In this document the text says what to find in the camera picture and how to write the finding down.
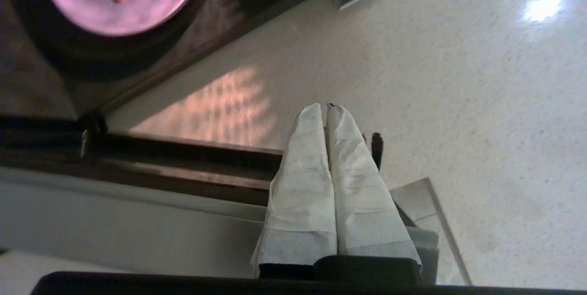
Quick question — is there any dark glass microwave door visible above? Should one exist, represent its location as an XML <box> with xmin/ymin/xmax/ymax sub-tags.
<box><xmin>0</xmin><ymin>116</ymin><xmax>439</xmax><ymax>285</ymax></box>

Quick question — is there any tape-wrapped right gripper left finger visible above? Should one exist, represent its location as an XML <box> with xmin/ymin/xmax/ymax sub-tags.
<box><xmin>250</xmin><ymin>103</ymin><xmax>338</xmax><ymax>278</ymax></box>

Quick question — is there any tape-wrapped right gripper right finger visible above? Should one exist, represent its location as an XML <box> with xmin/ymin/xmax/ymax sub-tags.
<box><xmin>326</xmin><ymin>102</ymin><xmax>422</xmax><ymax>272</ymax></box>

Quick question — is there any small black block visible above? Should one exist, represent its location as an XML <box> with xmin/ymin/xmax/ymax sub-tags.
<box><xmin>371</xmin><ymin>133</ymin><xmax>384</xmax><ymax>171</ymax></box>

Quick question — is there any silver microwave oven body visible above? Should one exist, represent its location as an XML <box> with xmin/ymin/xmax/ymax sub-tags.
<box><xmin>0</xmin><ymin>0</ymin><xmax>415</xmax><ymax>119</ymax></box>

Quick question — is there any purple plate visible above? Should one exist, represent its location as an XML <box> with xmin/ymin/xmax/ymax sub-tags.
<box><xmin>40</xmin><ymin>0</ymin><xmax>207</xmax><ymax>37</ymax></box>

